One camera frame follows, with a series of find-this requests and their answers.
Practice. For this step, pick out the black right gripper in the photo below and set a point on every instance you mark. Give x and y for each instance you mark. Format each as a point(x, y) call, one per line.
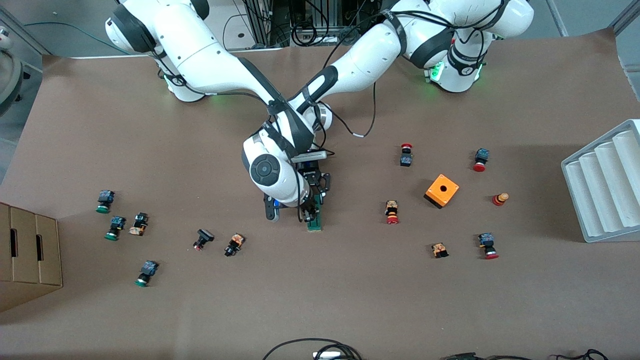
point(310, 206)

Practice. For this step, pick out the grey aluminium beam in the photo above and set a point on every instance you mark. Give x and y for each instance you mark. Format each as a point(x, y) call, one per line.
point(627, 15)

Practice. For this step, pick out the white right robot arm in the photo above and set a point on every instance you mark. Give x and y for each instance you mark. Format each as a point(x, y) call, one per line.
point(200, 55)

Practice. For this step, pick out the aluminium equipment rack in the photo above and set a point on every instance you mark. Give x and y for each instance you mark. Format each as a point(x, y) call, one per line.
point(262, 20)

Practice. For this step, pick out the red mushroom button orange block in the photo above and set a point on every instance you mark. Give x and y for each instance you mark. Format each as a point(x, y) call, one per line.
point(392, 211)

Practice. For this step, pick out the grey round stool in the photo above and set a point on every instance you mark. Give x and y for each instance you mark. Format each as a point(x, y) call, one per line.
point(10, 85)

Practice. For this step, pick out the red button blue block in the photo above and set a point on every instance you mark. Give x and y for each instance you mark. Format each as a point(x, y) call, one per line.
point(481, 157)
point(487, 244)

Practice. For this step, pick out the red yellow mushroom button head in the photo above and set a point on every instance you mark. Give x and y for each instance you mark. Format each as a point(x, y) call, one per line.
point(500, 199)

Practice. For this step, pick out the white board with hole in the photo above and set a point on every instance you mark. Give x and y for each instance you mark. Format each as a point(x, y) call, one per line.
point(232, 42)

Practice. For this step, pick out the orange black contact block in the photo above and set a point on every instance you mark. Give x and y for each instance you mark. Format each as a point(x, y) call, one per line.
point(439, 250)

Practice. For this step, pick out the red button black block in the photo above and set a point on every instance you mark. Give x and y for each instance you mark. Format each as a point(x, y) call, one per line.
point(406, 159)

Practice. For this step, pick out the green button blue block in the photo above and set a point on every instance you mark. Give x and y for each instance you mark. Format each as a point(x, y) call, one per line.
point(146, 272)
point(115, 226)
point(105, 200)

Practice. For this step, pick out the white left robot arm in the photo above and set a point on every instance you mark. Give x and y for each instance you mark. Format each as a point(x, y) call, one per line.
point(370, 55)

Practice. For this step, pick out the orange button enclosure box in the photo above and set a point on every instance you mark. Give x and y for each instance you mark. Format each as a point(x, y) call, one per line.
point(447, 197)

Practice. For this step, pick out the brown cardboard box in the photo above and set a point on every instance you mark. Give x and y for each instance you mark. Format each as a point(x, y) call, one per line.
point(25, 260)

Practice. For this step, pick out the thin grey metal bar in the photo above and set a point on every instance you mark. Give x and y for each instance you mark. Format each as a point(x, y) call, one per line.
point(557, 20)

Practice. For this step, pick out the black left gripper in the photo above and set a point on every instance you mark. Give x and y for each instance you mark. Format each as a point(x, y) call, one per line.
point(311, 176)

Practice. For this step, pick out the white ridged plastic tray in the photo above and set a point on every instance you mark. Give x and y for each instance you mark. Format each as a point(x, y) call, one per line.
point(600, 210)

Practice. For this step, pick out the black button orange block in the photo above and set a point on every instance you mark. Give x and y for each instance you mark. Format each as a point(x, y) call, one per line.
point(139, 223)
point(234, 244)

